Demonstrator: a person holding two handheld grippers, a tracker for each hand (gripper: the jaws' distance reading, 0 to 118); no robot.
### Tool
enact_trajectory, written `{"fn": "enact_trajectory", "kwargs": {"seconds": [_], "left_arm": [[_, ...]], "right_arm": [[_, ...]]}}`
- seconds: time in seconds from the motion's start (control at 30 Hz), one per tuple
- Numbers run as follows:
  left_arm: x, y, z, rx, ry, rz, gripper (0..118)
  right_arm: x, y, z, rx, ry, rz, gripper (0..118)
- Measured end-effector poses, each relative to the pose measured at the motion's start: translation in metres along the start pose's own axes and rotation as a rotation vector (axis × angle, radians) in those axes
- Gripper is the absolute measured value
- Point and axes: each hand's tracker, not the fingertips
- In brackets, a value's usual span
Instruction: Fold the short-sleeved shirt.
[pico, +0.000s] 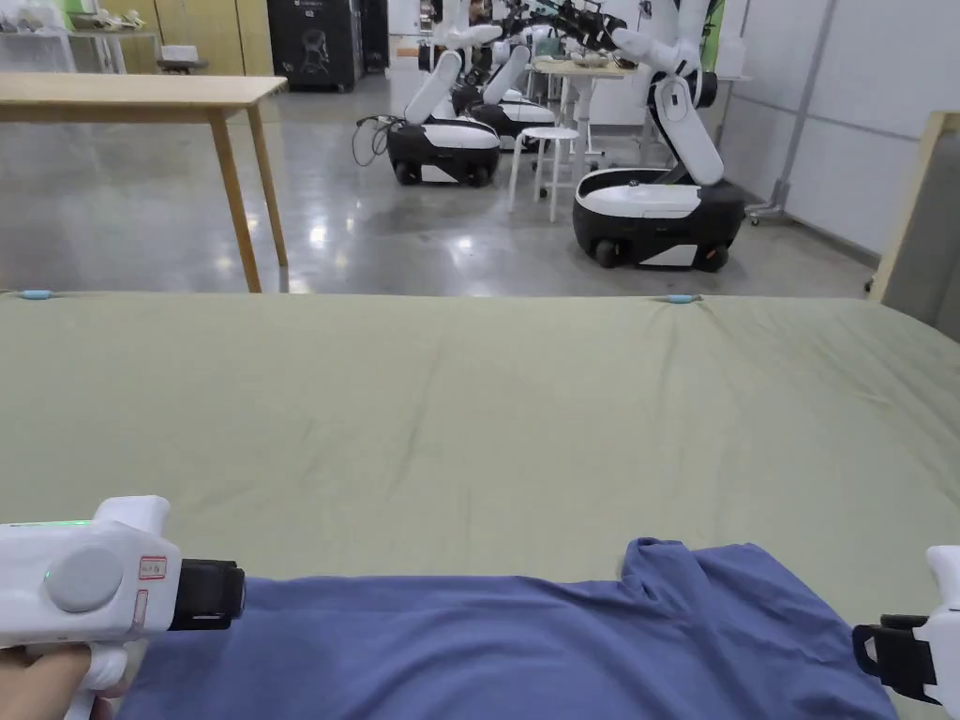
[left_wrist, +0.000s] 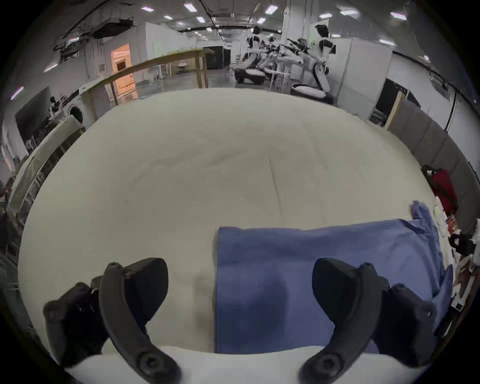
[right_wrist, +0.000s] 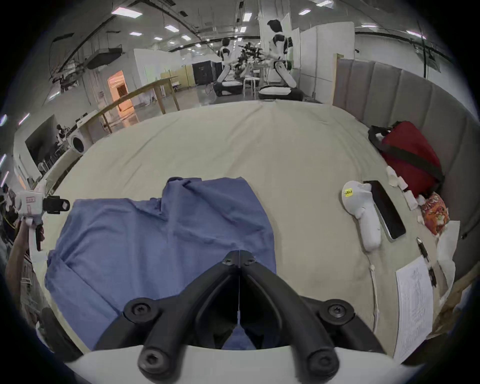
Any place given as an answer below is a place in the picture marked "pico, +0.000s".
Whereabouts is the metal stand with wheeled base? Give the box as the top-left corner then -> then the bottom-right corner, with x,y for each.
745,0 -> 828,228

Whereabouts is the white shelf with objects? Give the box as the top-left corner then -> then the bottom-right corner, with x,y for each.
0,0 -> 160,76

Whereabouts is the grey padded board wooden frame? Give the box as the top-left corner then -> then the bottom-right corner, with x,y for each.
868,111 -> 960,333

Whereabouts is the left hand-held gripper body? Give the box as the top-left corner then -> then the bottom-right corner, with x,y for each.
0,494 -> 247,720

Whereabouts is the white and black wheeled robot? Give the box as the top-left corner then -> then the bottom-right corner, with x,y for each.
385,22 -> 505,188
466,40 -> 558,154
573,0 -> 748,272

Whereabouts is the light wooden table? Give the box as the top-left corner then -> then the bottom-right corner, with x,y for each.
0,72 -> 291,294

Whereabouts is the blue shirt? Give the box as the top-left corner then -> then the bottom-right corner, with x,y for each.
112,536 -> 901,720

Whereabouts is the person's left hand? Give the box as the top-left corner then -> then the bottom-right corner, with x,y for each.
0,644 -> 128,720

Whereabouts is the white round stool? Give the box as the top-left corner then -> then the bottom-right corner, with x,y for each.
509,126 -> 583,225

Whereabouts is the bed with pale green sheet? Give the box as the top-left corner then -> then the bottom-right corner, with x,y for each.
0,291 -> 960,720

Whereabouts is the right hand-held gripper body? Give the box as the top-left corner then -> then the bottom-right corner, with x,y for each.
852,545 -> 960,706

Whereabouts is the black cabinet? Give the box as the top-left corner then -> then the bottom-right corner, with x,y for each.
265,0 -> 363,95

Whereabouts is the black cable on floor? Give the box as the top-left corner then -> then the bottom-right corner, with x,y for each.
353,114 -> 393,170

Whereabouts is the wooden desk with white legs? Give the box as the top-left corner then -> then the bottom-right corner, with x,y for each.
532,53 -> 645,175

